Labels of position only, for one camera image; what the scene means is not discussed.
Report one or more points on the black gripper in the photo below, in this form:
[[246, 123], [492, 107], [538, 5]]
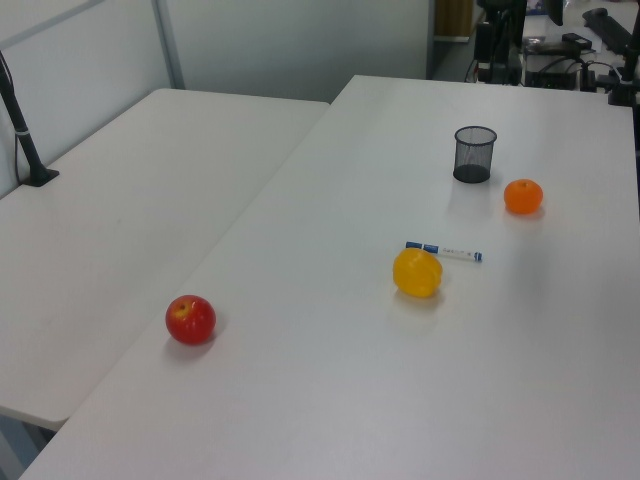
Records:
[[505, 10]]

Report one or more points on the white marker with blue cap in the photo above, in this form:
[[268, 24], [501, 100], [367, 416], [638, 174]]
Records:
[[452, 251]]

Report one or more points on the black electronics box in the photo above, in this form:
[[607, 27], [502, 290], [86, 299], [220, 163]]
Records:
[[552, 67]]

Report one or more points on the brown wooden panel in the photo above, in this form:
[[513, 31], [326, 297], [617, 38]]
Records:
[[453, 17]]

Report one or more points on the black mesh pen cup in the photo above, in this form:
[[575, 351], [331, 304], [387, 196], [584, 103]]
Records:
[[474, 155]]

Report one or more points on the black clamp stand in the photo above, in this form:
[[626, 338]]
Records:
[[625, 80]]

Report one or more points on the orange fruit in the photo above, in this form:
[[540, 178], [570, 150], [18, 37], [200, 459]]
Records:
[[523, 197]]

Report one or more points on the yellow bell pepper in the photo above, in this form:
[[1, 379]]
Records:
[[416, 274]]

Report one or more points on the red apple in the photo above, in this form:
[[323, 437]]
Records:
[[190, 320]]

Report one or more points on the black camera pole with base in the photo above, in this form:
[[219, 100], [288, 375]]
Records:
[[22, 135]]

